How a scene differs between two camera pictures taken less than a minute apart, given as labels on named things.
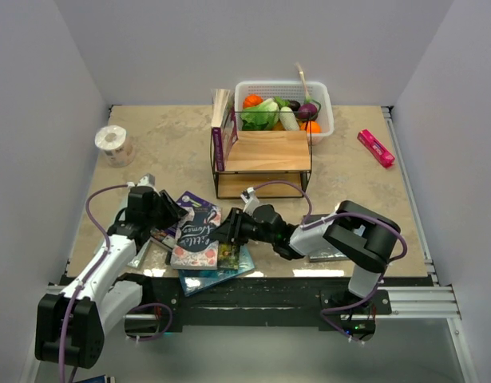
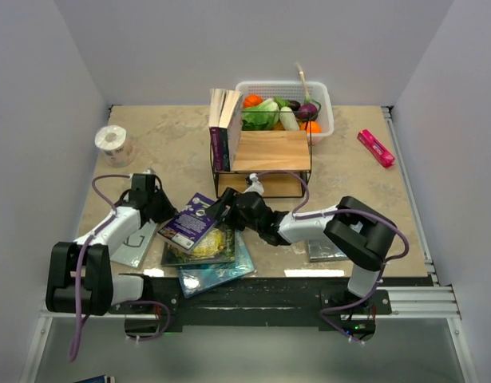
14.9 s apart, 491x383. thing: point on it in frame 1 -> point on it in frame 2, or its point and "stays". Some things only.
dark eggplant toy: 294,105 stays
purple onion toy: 308,110 stays
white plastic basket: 290,90 stays
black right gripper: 231,230 -> 227,200
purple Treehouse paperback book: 224,124 stays
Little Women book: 192,247 -> 230,121
